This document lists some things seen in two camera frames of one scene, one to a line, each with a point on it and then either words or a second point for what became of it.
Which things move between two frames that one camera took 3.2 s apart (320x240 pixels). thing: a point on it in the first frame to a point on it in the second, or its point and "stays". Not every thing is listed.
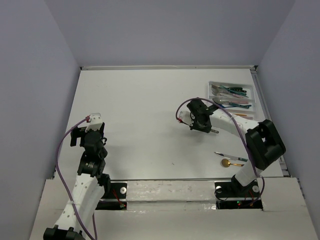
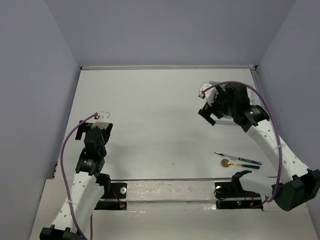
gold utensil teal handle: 226,163 stays
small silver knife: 230,157 stays
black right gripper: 207,129 to 221,95
